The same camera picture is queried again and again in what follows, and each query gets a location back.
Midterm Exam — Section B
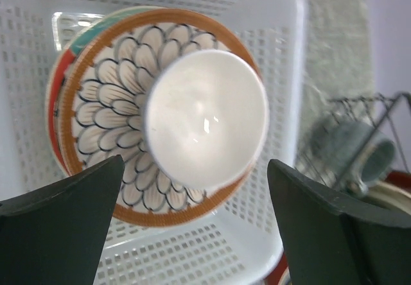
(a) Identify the white bottom plate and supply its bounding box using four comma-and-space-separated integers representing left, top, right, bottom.
55, 6, 256, 227

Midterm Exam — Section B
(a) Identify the cream plate in rack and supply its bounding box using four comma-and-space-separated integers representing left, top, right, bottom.
363, 182, 411, 214

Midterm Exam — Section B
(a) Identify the red plate in rack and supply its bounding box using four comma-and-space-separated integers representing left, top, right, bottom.
383, 170, 411, 192

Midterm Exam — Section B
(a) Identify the white plastic bin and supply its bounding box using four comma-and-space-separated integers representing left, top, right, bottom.
0, 0, 306, 285

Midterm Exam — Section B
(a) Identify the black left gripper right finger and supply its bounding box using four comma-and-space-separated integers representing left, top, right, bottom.
267, 159, 410, 284

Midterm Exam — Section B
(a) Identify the white top bowl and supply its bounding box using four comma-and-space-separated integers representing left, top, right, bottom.
144, 49, 269, 189

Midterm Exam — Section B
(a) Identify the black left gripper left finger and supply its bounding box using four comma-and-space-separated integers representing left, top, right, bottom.
1, 155, 125, 284

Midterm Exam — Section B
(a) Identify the red teal flower plate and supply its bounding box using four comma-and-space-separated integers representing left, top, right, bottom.
47, 7, 155, 170

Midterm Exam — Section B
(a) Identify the grey green mug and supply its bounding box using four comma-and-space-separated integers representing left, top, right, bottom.
310, 116, 396, 198

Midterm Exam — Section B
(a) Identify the black wire dish rack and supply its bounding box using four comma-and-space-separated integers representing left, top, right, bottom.
295, 92, 410, 193

